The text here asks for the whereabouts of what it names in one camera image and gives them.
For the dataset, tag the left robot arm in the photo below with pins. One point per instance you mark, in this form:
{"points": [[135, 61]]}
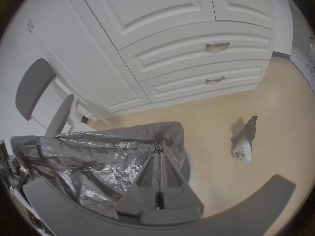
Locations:
{"points": [[3, 152]]}

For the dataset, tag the grey cushioned white chair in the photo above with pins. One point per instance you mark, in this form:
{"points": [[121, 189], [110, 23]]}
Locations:
{"points": [[32, 90]]}

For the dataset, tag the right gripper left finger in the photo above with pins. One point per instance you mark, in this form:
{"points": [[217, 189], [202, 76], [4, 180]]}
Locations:
{"points": [[140, 195]]}

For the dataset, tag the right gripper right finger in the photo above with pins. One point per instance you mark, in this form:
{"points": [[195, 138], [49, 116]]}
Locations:
{"points": [[179, 195]]}

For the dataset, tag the white trash bin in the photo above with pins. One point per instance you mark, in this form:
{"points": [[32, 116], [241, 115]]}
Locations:
{"points": [[189, 166]]}

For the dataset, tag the black and white wrapper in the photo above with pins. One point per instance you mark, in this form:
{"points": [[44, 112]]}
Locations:
{"points": [[243, 149]]}

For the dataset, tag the black plastic bag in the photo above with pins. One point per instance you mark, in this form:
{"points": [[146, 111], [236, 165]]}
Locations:
{"points": [[86, 156]]}

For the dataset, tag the white wardrobe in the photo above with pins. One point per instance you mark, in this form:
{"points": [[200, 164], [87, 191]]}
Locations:
{"points": [[160, 8]]}

